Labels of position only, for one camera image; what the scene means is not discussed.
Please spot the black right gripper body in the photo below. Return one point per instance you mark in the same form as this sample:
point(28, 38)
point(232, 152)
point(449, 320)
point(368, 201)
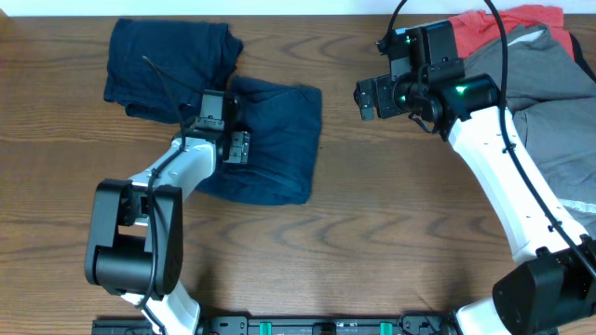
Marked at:
point(394, 97)

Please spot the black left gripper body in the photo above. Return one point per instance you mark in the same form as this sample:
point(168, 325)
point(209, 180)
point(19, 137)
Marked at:
point(238, 149)

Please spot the navy blue shorts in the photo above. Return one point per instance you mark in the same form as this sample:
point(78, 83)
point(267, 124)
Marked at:
point(285, 124)

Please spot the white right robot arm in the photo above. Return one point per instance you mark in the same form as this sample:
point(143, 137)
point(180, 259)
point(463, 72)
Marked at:
point(553, 282)

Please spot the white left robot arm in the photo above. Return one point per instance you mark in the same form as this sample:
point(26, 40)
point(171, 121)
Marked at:
point(135, 241)

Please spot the red orange shirt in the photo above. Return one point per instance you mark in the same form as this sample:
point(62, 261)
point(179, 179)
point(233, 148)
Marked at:
point(474, 29)

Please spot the folded navy blue garment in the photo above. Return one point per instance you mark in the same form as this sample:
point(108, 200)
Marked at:
point(158, 69)

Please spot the grey shorts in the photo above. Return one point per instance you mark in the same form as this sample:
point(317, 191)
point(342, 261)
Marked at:
point(553, 106)

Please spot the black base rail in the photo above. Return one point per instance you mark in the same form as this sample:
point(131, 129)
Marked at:
point(326, 326)

